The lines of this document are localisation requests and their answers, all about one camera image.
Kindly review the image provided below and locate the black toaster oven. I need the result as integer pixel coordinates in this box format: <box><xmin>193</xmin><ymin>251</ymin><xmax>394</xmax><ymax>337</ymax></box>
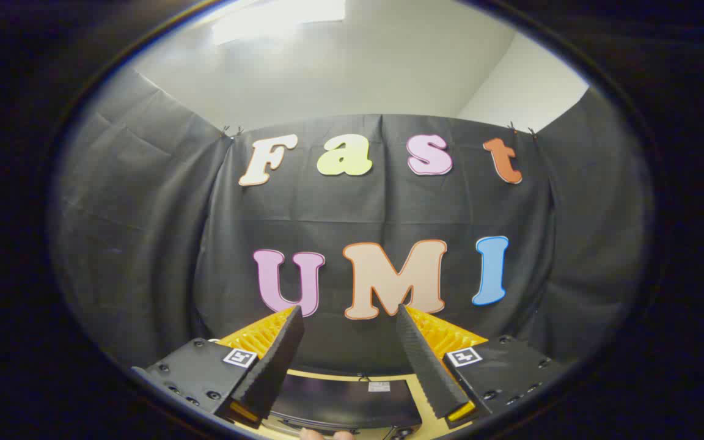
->
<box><xmin>269</xmin><ymin>370</ymin><xmax>423</xmax><ymax>432</ymax></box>

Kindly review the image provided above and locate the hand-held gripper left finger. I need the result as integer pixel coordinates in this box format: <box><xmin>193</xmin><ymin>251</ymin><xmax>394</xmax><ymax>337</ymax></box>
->
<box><xmin>131</xmin><ymin>306</ymin><xmax>305</xmax><ymax>428</ymax></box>

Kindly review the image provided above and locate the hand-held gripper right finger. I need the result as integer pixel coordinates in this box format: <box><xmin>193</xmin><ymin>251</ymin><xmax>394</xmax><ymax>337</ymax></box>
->
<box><xmin>395</xmin><ymin>304</ymin><xmax>565</xmax><ymax>430</ymax></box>

